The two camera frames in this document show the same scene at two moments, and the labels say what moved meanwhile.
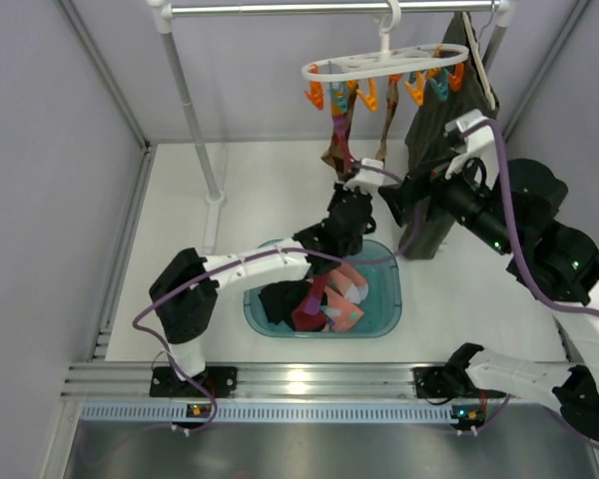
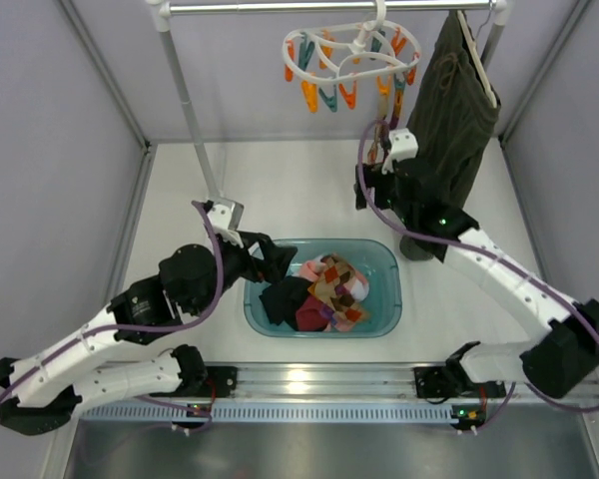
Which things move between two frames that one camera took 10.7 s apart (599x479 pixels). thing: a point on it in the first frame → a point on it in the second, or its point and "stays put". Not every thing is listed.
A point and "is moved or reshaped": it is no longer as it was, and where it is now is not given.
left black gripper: x=351 y=198 → x=262 y=254
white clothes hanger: x=476 y=55 stays put
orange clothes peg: x=418 y=93 → x=384 y=89
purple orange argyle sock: x=310 y=316 stays put
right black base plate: x=434 y=382 stays put
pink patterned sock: x=348 y=281 is moved or reshaped
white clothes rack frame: x=163 y=11 stays put
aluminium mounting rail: x=106 y=393 stays put
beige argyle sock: x=342 y=94 → x=340 y=287
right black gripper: x=414 y=195 → x=379 y=185
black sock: x=279 y=299 stays put
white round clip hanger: x=386 y=62 is moved or reshaped
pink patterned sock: x=342 y=311 → x=356 y=285
